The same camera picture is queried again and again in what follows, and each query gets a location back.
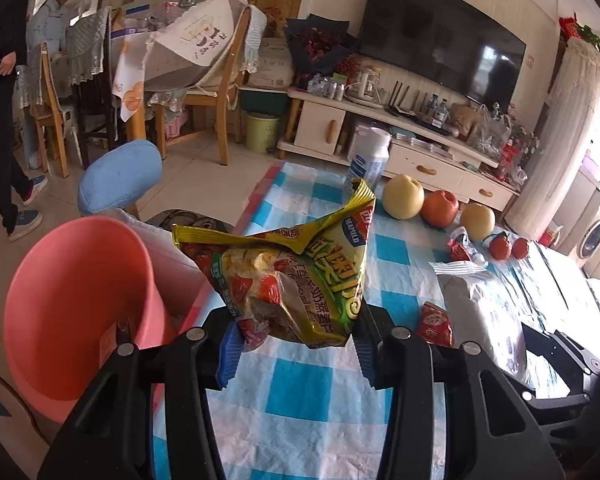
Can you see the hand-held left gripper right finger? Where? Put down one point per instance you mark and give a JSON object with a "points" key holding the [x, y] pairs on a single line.
{"points": [[366, 362]]}

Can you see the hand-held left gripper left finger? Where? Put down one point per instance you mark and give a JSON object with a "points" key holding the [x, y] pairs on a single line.
{"points": [[228, 362]]}

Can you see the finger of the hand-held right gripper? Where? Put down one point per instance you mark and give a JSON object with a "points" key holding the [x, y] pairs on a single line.
{"points": [[555, 355]]}

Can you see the yellow green snack bag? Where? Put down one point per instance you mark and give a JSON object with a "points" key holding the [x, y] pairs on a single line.
{"points": [[300, 280]]}

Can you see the pink bin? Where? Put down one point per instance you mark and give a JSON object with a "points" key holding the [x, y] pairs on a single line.
{"points": [[70, 310]]}

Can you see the blue checkered tablecloth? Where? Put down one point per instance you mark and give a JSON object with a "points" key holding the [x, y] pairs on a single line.
{"points": [[300, 400]]}

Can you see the red snack wrapper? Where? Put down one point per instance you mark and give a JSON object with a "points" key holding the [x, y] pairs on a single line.
{"points": [[435, 325]]}

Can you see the silver foil bag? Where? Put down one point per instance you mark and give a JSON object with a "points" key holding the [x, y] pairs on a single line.
{"points": [[485, 310]]}

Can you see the small orange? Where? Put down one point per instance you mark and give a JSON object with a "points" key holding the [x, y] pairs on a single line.
{"points": [[520, 248]]}

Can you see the red bag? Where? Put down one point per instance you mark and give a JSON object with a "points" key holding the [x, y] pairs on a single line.
{"points": [[548, 236]]}

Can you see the orange with leaf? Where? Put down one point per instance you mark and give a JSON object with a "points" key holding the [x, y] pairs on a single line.
{"points": [[500, 247]]}

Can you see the red white wrapper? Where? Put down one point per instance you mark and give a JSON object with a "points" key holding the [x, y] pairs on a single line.
{"points": [[480, 259]]}

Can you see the white washing machine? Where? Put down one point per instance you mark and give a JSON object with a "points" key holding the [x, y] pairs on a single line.
{"points": [[597, 232]]}

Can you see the red blue wrapper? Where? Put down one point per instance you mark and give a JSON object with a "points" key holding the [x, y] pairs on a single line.
{"points": [[459, 251]]}

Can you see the dark patterned cushion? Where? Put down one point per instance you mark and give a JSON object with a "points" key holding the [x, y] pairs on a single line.
{"points": [[190, 220]]}

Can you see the large yellow pear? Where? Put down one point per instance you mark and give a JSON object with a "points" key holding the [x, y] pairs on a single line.
{"points": [[477, 220]]}

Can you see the yellow pear left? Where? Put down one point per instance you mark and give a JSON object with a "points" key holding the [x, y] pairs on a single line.
{"points": [[404, 197]]}

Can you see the red apple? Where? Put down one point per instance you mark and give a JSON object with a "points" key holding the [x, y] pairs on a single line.
{"points": [[439, 208]]}

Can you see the blue stool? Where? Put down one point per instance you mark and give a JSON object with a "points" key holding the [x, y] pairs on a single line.
{"points": [[120, 180]]}

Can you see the tall white lace cover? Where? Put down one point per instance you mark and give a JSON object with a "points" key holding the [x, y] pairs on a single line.
{"points": [[565, 135]]}

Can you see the clear plastic bags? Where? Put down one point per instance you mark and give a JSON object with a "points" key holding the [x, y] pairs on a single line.
{"points": [[492, 132]]}

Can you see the light green bin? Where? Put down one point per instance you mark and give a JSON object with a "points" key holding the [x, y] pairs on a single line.
{"points": [[262, 132]]}

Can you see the cream television cabinet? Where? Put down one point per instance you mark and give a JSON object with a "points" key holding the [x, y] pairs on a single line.
{"points": [[320, 125]]}

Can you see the wooden chair with towel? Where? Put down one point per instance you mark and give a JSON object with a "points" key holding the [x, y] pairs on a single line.
{"points": [[227, 110]]}

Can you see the brown paper bag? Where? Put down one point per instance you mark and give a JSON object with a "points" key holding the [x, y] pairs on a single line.
{"points": [[462, 120]]}

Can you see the dark green container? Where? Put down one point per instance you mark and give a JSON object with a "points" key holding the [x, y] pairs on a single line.
{"points": [[262, 102]]}

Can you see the white kettle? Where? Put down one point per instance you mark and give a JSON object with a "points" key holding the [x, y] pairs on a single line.
{"points": [[365, 85]]}

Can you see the pack of water bottles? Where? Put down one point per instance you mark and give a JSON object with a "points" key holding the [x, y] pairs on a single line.
{"points": [[325, 87]]}

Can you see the dining table with cloth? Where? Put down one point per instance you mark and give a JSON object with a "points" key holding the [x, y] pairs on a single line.
{"points": [[130, 95]]}

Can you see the white sack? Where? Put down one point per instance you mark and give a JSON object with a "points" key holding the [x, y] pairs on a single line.
{"points": [[275, 62]]}

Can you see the dark wrapped flower bouquet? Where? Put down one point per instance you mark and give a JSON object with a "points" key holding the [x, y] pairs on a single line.
{"points": [[320, 45]]}

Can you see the red green decoration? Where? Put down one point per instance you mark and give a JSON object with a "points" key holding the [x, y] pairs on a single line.
{"points": [[580, 30]]}

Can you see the black television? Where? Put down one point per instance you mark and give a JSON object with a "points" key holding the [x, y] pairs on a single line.
{"points": [[445, 45]]}

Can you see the white printed cloth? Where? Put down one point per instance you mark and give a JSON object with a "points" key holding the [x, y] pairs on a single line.
{"points": [[200, 35]]}

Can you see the dark chair with lace cover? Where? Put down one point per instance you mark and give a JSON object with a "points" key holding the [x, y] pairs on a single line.
{"points": [[87, 50]]}

